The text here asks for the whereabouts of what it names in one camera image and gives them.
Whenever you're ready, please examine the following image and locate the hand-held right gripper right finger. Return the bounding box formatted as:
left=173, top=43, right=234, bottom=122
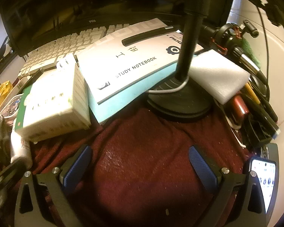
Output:
left=188, top=145, right=268, bottom=227

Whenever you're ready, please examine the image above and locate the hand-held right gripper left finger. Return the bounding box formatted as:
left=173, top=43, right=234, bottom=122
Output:
left=14, top=144, right=93, bottom=227

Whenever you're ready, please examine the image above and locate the white squeeze tube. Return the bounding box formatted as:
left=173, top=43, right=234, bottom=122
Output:
left=9, top=123, right=34, bottom=168

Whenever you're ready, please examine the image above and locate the white and green medicine box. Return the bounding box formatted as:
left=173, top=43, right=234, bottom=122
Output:
left=14, top=63, right=91, bottom=143

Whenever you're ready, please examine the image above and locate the clear cartoon print pouch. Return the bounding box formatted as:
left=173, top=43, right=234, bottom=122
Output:
left=1, top=94, right=24, bottom=119

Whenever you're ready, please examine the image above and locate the yellow-taped white foam box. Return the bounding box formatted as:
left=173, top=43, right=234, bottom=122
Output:
left=0, top=80, right=13, bottom=110

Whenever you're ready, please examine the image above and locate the black marker pen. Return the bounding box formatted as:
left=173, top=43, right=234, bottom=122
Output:
left=122, top=26, right=173, bottom=46

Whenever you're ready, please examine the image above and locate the maroon cloth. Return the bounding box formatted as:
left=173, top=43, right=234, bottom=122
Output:
left=30, top=107, right=251, bottom=227

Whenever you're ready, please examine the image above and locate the smartphone with lit screen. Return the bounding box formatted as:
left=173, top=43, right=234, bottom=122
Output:
left=247, top=156, right=278, bottom=218

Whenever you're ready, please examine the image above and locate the black pen holder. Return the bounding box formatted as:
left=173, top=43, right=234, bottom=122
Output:
left=241, top=113, right=278, bottom=147

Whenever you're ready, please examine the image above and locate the glossy brown bottle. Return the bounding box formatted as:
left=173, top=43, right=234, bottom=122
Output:
left=227, top=95, right=250, bottom=123

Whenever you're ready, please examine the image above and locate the yellow pencil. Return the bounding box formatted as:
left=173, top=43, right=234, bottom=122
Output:
left=244, top=83, right=261, bottom=104

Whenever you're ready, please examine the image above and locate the white foam block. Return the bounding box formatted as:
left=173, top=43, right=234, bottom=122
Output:
left=189, top=51, right=251, bottom=105

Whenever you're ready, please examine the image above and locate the white green-striped box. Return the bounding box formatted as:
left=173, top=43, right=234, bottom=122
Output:
left=74, top=18, right=205, bottom=123

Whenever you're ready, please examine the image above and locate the silver and black microphone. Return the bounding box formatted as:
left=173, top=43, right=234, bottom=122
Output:
left=232, top=46, right=268, bottom=86

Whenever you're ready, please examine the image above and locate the green cloth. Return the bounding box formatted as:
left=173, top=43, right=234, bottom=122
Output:
left=239, top=38, right=261, bottom=69

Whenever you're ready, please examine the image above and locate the white mechanical keyboard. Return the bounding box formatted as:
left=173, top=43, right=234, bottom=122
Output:
left=18, top=23, right=130, bottom=78

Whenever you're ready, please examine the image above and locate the black computer monitor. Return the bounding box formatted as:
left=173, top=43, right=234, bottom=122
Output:
left=0, top=0, right=236, bottom=58

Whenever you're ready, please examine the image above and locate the white cable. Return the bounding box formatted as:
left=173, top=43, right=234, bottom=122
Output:
left=148, top=77, right=190, bottom=94
left=224, top=113, right=248, bottom=148

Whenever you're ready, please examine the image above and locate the ring light with black stand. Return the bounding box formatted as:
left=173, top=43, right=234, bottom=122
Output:
left=147, top=0, right=215, bottom=123

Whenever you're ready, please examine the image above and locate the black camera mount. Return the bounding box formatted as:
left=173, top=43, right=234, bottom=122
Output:
left=204, top=20, right=258, bottom=55

